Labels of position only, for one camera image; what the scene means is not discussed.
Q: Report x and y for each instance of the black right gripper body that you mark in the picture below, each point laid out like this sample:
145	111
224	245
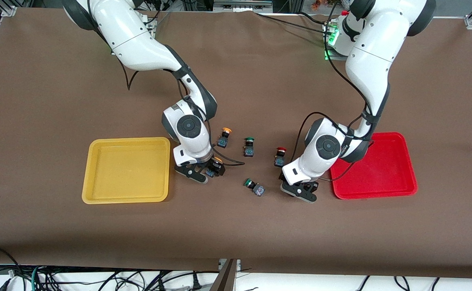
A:
211	165

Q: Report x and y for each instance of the yellow cap push button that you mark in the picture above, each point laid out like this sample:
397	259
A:
222	140
217	162

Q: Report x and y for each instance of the red cap push button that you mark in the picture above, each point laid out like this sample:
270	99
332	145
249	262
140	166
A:
279	159

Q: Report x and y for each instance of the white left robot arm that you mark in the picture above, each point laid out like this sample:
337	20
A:
373	60

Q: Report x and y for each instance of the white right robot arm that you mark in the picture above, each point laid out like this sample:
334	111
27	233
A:
139	40

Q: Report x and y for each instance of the green cap push button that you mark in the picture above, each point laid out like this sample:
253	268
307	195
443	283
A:
257	189
249	149

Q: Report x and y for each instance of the brown table cover sheet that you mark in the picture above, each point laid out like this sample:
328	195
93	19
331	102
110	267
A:
236	230

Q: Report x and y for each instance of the red plastic tray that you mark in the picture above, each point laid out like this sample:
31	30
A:
381	169

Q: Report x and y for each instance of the yellow plastic tray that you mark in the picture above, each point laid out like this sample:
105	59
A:
127	171

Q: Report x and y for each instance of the black power plug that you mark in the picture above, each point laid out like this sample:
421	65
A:
196	283

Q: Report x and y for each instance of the grey device behind table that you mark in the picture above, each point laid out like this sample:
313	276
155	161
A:
242	5

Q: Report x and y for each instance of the colourful object behind table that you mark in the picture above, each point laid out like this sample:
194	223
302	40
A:
325	4

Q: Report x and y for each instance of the slanted metal frame post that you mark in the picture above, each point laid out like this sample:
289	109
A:
224	279

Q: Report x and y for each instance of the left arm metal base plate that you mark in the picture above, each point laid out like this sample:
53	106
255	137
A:
335	54

